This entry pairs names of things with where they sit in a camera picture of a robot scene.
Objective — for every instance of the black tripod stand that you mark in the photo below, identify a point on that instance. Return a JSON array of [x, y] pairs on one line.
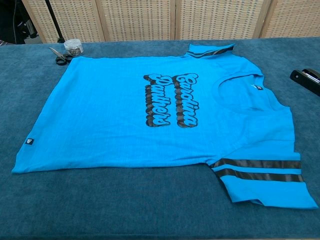
[[53, 20]]

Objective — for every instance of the black stapler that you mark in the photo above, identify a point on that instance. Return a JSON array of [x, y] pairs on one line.
[[303, 80]]

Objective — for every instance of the clear jar of clips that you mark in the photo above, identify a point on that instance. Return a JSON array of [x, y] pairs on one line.
[[73, 47]]

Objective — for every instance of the bright blue printed T-shirt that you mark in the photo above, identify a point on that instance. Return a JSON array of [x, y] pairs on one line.
[[100, 112]]

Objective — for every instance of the wicker folding screen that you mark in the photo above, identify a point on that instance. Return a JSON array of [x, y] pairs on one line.
[[137, 20]]

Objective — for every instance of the dark blue table cover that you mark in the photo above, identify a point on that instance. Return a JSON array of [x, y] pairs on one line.
[[150, 212]]

